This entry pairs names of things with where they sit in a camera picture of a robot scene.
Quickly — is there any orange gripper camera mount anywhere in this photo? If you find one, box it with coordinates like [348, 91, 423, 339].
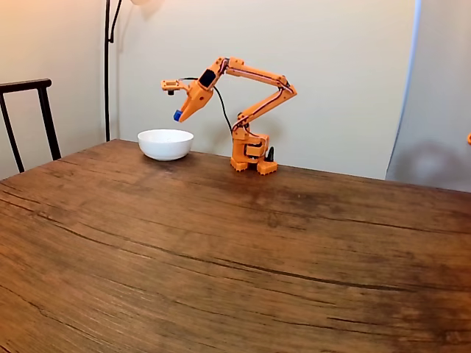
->
[160, 78, 190, 98]

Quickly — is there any black camera cable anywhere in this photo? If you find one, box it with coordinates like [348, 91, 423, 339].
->
[177, 76, 236, 135]

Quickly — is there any white bowl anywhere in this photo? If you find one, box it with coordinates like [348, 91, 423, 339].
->
[137, 128, 195, 162]

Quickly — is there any dark wooden chair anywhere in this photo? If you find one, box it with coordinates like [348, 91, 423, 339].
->
[0, 78, 63, 181]

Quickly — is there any black floor lamp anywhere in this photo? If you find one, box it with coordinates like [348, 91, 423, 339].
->
[104, 0, 165, 143]

